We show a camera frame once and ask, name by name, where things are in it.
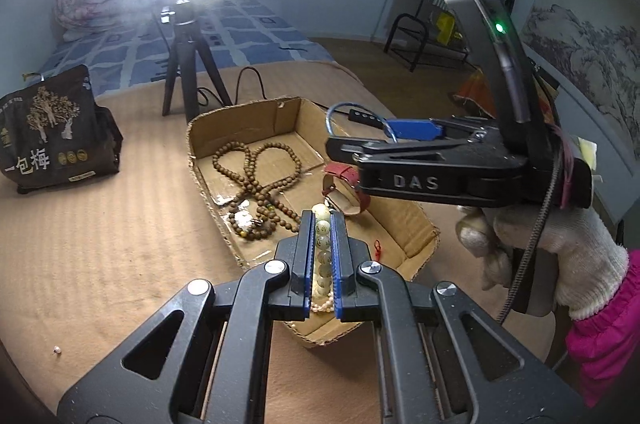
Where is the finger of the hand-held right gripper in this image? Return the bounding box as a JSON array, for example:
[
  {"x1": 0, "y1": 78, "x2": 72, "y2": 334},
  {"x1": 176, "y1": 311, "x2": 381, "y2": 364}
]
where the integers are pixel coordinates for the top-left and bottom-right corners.
[
  {"x1": 325, "y1": 136, "x2": 528, "y2": 207},
  {"x1": 385, "y1": 116, "x2": 501, "y2": 144}
]

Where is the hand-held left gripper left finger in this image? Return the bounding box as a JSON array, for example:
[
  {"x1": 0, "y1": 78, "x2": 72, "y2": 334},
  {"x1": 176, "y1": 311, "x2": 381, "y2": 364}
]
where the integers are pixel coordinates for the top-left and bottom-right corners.
[{"x1": 57, "y1": 210, "x2": 317, "y2": 424}]

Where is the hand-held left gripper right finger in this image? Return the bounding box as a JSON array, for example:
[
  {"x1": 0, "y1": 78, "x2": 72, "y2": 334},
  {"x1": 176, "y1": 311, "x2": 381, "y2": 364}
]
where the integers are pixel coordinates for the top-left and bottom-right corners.
[{"x1": 330, "y1": 211, "x2": 586, "y2": 424}]

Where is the pale large bead bracelet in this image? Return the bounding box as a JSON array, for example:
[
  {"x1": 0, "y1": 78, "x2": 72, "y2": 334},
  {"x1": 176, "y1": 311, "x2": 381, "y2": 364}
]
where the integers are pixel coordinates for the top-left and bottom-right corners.
[{"x1": 311, "y1": 203, "x2": 335, "y2": 300}]

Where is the red leather strap bracelet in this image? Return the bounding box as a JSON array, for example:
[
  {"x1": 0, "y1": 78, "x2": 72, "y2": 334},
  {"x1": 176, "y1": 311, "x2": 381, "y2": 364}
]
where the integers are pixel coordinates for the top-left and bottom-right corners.
[{"x1": 322, "y1": 163, "x2": 372, "y2": 216}]

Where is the thin metal bangle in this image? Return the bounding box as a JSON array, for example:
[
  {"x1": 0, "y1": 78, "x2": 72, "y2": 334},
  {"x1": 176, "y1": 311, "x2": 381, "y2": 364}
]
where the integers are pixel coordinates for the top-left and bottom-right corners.
[{"x1": 324, "y1": 102, "x2": 398, "y2": 145}]

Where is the brown wooden bead necklace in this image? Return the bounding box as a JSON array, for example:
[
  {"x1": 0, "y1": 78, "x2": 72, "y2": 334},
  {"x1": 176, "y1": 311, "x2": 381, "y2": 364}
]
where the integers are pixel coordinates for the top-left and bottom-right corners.
[{"x1": 212, "y1": 141, "x2": 313, "y2": 241}]

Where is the cardboard box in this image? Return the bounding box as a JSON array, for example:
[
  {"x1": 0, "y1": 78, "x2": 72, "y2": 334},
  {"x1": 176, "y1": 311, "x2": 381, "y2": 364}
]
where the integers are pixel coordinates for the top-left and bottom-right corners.
[{"x1": 186, "y1": 96, "x2": 441, "y2": 347}]

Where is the person's right forearm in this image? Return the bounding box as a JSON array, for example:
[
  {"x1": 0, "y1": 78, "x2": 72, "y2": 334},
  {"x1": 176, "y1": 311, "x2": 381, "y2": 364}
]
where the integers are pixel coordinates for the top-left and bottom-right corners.
[{"x1": 565, "y1": 249, "x2": 640, "y2": 410}]

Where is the person's right hand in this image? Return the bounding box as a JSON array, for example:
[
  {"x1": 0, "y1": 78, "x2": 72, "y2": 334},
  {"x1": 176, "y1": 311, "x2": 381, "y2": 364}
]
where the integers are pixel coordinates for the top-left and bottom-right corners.
[{"x1": 456, "y1": 204, "x2": 630, "y2": 321}]

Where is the orange cloth covered bench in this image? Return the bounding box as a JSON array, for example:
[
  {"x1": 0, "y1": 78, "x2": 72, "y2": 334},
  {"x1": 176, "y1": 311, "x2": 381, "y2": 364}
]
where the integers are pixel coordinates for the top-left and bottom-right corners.
[{"x1": 452, "y1": 69, "x2": 501, "y2": 117}]

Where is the yellow box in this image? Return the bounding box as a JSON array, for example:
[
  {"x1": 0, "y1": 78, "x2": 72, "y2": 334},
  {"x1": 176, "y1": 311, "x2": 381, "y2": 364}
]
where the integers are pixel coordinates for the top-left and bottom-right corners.
[{"x1": 435, "y1": 11, "x2": 463, "y2": 47}]

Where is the pale yellow paper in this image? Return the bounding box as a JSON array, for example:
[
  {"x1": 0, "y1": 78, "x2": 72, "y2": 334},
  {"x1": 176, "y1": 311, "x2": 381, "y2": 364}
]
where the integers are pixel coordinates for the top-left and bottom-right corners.
[{"x1": 575, "y1": 135, "x2": 599, "y2": 172}]

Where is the black tripod stand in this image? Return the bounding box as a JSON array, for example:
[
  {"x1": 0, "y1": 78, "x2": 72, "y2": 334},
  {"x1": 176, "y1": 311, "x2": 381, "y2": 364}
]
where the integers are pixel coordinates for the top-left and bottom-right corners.
[{"x1": 150, "y1": 0, "x2": 233, "y2": 125}]

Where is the black printed gift bag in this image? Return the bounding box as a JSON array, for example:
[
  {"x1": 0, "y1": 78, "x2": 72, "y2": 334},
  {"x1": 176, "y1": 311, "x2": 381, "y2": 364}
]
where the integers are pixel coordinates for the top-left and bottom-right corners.
[{"x1": 0, "y1": 64, "x2": 124, "y2": 195}]

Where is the folded floral quilt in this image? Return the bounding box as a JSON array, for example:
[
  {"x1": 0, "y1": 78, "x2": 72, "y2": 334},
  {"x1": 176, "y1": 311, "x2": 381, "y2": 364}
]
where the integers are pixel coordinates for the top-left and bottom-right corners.
[{"x1": 54, "y1": 0, "x2": 151, "y2": 45}]

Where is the black cable with controller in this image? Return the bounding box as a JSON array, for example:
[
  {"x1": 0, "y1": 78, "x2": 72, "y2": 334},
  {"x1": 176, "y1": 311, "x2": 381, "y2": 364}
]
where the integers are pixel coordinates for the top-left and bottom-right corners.
[{"x1": 195, "y1": 66, "x2": 386, "y2": 125}]

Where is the landscape wall poster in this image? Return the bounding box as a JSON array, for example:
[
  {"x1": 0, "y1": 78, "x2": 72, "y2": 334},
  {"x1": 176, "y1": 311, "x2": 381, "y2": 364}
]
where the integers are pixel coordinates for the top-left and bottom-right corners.
[{"x1": 520, "y1": 0, "x2": 640, "y2": 185}]

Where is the pink strap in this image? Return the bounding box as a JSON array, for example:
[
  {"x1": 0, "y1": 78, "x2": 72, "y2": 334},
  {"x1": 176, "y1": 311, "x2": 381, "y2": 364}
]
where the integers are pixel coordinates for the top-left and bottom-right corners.
[{"x1": 556, "y1": 128, "x2": 577, "y2": 207}]

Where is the black braided cable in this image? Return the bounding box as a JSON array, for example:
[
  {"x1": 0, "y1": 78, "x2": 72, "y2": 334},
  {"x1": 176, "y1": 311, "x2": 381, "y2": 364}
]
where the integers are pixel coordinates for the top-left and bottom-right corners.
[{"x1": 497, "y1": 124, "x2": 566, "y2": 322}]

